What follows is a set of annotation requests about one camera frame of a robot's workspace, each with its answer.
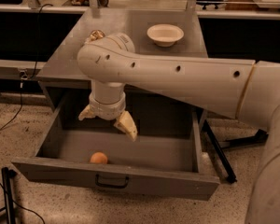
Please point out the orange ball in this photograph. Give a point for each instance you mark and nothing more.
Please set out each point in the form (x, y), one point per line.
(99, 158)

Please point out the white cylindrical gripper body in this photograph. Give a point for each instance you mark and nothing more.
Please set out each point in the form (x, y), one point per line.
(106, 110)

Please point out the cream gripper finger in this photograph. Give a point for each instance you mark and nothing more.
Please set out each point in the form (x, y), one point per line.
(124, 122)
(87, 113)

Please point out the white paper bowl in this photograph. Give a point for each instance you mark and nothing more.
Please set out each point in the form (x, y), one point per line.
(165, 35)

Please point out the silver crushed can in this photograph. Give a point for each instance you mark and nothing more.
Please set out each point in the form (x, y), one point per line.
(95, 35)

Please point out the grey cabinet counter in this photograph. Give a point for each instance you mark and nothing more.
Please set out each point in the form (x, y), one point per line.
(61, 71)

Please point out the black stand leg right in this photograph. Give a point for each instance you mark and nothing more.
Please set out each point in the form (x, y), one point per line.
(259, 137)

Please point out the black drawer handle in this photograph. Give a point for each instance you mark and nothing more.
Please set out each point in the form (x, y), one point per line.
(111, 183)

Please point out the grey horizontal rail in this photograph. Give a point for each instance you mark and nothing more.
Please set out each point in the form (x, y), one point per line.
(16, 70)

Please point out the grey open top drawer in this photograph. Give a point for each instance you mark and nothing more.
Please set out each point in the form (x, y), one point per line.
(164, 160)

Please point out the black tripod leg left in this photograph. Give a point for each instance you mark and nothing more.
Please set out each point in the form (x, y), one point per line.
(7, 192)

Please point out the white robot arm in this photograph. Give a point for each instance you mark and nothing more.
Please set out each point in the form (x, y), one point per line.
(238, 89)

